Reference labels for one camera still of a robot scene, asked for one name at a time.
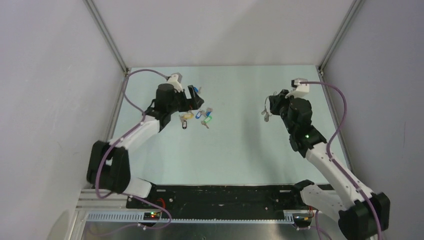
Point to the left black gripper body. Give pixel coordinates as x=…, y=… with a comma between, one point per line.
x=180, y=103

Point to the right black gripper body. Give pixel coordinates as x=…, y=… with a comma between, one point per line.
x=281, y=106

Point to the large silver keyring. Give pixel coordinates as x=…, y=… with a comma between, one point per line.
x=266, y=112

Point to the yellow tag key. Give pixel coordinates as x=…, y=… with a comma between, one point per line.
x=186, y=116

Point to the green outlined tag key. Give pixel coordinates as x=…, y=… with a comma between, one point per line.
x=206, y=121

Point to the right controller board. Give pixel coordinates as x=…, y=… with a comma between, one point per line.
x=302, y=220

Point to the controller board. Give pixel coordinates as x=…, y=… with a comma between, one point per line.
x=302, y=220
x=151, y=216

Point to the left controller board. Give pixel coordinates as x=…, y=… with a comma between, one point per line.
x=151, y=216

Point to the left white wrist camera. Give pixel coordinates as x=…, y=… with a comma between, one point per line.
x=175, y=80

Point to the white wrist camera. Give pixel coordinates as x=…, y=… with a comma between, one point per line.
x=300, y=88
x=175, y=80

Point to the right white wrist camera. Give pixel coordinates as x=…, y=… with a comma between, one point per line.
x=300, y=88

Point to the right aluminium corner post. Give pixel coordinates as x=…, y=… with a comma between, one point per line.
x=347, y=21

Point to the aluminium corner post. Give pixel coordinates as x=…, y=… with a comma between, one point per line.
x=347, y=21
x=104, y=31

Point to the left aluminium corner post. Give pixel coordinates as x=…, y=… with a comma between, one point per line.
x=104, y=31

